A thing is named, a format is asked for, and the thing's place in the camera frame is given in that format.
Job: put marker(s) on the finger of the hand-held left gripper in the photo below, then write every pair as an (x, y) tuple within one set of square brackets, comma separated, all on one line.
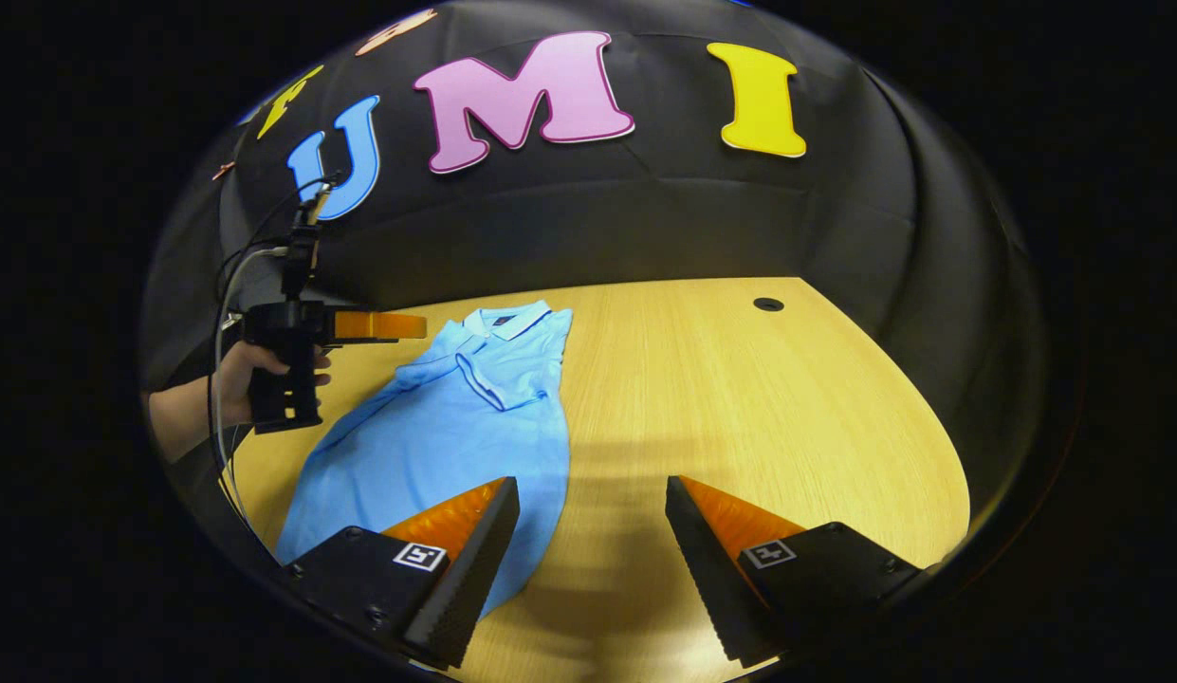
[(379, 325)]

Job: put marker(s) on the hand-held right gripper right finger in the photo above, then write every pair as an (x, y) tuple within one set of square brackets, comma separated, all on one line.
[(702, 560)]

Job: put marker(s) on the light blue T-shirt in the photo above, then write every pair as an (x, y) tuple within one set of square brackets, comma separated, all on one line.
[(455, 436)]

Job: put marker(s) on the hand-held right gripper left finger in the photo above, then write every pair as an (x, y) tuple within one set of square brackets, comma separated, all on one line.
[(484, 560)]

